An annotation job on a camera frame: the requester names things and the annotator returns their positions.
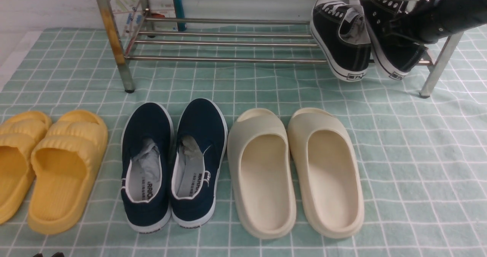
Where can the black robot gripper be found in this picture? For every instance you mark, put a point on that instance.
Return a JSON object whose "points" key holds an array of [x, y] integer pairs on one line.
{"points": [[437, 19]]}

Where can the black canvas sneaker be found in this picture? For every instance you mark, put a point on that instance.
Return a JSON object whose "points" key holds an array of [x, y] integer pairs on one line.
{"points": [[339, 28], [394, 59]]}

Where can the metal shoe rack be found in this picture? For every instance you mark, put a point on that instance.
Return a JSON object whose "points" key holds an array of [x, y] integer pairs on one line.
{"points": [[436, 56]]}

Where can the green checkered tablecloth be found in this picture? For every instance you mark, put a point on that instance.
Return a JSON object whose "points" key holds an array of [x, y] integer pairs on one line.
{"points": [[422, 161]]}

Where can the right cream slide slipper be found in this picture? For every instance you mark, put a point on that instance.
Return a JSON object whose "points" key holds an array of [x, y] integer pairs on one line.
{"points": [[328, 173]]}

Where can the cream slide slipper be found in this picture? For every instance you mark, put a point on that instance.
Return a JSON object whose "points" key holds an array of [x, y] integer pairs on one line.
{"points": [[259, 163], [328, 173]]}

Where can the left cream slide slipper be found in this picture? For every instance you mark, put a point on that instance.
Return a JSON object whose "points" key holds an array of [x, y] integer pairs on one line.
{"points": [[259, 163]]}

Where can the teal vertical pole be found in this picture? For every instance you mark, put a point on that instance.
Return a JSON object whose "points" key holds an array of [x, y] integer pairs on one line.
{"points": [[179, 12]]}

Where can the right navy slip-on shoe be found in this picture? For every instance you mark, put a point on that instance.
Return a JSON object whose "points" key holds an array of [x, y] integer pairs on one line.
{"points": [[199, 151]]}

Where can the navy slip-on shoe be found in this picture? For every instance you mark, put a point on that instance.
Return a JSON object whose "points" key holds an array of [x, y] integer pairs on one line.
{"points": [[199, 151], [145, 144]]}

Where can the colourful map poster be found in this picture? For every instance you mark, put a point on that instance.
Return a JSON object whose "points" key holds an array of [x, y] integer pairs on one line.
{"points": [[128, 15]]}

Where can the left navy slip-on shoe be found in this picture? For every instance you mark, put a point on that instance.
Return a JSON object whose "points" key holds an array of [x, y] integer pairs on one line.
{"points": [[145, 144]]}

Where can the right yellow slide slipper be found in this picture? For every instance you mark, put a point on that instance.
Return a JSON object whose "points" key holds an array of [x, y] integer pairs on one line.
{"points": [[66, 163]]}

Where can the yellow slide slipper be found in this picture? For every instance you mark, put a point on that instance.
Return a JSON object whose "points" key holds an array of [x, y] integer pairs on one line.
{"points": [[18, 137], [66, 163]]}

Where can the left yellow slide slipper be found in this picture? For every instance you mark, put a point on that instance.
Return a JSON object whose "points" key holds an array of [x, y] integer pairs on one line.
{"points": [[18, 137]]}

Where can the dark object at bottom edge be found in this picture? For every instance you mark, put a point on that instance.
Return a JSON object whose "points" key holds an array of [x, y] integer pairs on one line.
{"points": [[56, 254]]}

